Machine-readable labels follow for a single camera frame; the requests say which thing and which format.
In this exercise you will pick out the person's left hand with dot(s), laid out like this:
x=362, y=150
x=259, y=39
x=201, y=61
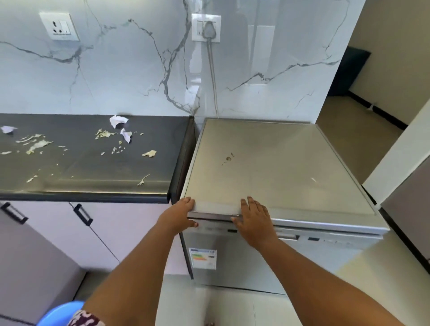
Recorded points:
x=176, y=216

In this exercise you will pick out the person's right hand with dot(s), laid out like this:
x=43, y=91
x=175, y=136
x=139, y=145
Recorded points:
x=257, y=226

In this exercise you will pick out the person's right middle finger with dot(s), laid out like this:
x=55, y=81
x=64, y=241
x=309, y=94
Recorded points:
x=252, y=205

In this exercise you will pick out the person's right thumb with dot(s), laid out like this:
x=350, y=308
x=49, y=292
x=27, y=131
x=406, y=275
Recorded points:
x=235, y=220

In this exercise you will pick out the person's left thumb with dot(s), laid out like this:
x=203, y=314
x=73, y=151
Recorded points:
x=192, y=224

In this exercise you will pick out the silver dishwasher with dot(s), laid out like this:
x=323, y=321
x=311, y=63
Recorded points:
x=285, y=161

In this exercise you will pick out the person's right forearm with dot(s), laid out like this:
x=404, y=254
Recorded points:
x=319, y=288

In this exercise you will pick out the person's left forearm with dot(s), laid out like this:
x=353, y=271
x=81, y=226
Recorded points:
x=134, y=275

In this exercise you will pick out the energy label sticker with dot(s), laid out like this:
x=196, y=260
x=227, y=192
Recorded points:
x=203, y=258

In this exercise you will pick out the white base cabinet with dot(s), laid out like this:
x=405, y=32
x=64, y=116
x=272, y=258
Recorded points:
x=111, y=228

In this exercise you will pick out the small white paper piece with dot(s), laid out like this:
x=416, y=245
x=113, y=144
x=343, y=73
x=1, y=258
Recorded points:
x=126, y=135

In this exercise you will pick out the crumpled white paper piece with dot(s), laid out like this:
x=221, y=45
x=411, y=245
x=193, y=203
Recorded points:
x=117, y=121

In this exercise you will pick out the patterned sleeve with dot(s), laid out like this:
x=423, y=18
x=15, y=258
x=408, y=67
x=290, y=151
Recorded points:
x=84, y=319

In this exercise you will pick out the blue plastic stool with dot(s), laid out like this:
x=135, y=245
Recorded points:
x=58, y=314

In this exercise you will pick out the grey cabinet panel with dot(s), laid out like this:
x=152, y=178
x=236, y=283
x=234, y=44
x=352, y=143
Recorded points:
x=33, y=268

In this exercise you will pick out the scattered beige paper scraps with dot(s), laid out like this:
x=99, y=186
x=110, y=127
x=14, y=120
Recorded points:
x=38, y=146

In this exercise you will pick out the grey power plug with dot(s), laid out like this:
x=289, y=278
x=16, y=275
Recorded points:
x=209, y=29

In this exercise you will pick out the flat white paper piece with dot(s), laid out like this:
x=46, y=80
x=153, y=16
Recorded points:
x=7, y=129

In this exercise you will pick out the white switch socket plate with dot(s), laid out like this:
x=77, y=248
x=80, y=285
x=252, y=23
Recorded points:
x=196, y=30

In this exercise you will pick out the white wall socket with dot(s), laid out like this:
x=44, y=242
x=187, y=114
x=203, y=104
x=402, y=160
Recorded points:
x=59, y=26

